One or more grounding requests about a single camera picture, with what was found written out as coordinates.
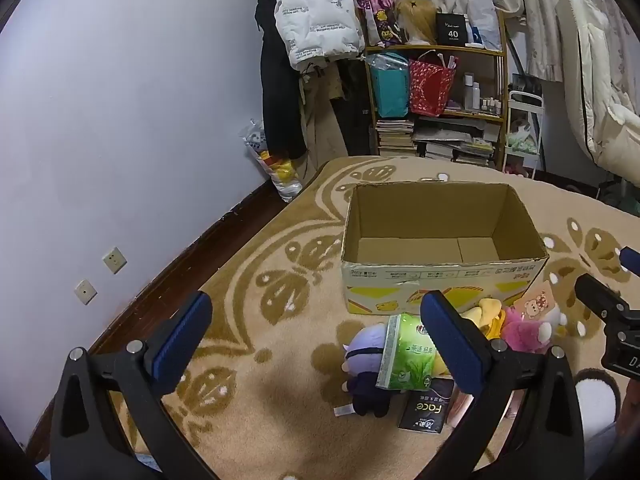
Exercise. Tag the pink bear card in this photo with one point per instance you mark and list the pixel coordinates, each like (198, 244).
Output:
(535, 302)

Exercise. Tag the teal bag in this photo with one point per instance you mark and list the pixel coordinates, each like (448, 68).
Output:
(390, 90)

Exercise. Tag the row of small bottles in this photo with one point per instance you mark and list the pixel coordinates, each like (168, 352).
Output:
(472, 92)

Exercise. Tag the clear plastic bag of toys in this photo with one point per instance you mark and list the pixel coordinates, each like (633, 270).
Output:
(280, 175)

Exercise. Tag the purple plush doll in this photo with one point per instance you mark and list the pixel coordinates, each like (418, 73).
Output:
(365, 350)

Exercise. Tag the blond wig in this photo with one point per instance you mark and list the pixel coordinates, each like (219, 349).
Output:
(417, 17)

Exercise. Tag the red patterned bag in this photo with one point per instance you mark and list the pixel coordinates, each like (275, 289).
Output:
(430, 87)

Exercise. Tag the white plastic bag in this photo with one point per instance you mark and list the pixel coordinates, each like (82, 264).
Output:
(482, 15)

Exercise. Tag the black hanging coat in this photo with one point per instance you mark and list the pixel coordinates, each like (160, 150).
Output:
(277, 100)

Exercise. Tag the dark hanging garments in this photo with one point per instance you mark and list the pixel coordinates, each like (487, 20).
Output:
(357, 110)

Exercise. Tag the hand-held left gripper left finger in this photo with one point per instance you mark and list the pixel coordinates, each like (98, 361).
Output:
(180, 345)

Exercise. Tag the stack of books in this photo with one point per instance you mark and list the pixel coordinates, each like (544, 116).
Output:
(400, 135)

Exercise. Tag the pale patterned curtain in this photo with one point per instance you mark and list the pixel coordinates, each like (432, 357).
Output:
(530, 0)

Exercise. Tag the yellow plush toy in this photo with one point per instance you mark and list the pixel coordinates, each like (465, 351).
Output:
(487, 312)

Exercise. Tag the wall socket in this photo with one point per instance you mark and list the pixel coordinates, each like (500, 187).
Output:
(85, 291)
(114, 259)

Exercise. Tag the wooden shelf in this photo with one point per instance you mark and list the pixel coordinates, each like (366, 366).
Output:
(500, 90)

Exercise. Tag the black tissue pack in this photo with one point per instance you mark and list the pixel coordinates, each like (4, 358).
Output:
(425, 410)

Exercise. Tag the green tissue pack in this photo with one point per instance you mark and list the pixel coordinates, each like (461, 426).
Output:
(405, 355)

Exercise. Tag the white trolley cart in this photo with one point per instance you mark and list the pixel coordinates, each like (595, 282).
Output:
(522, 125)

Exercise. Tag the white puffer jacket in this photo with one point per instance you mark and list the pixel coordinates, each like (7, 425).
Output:
(315, 15)

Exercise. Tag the purple printed bag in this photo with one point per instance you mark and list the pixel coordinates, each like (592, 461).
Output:
(382, 15)

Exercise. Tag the white brown fuzzy plush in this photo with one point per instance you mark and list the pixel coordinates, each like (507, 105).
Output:
(595, 402)

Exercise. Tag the beige brown patterned rug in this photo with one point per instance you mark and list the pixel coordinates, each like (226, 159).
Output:
(280, 380)

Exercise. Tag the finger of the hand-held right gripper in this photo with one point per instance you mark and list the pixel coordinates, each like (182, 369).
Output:
(631, 261)
(600, 297)

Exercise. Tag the cardboard box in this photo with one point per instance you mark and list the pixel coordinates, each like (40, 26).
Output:
(380, 275)

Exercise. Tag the black box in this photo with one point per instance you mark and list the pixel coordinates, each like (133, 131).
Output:
(452, 30)

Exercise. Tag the pink white plush toy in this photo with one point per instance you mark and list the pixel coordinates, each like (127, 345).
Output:
(520, 332)

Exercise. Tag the beige hanging trousers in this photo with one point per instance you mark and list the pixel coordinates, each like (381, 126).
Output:
(320, 120)

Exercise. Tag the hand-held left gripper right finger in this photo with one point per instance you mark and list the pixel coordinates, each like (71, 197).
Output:
(450, 345)

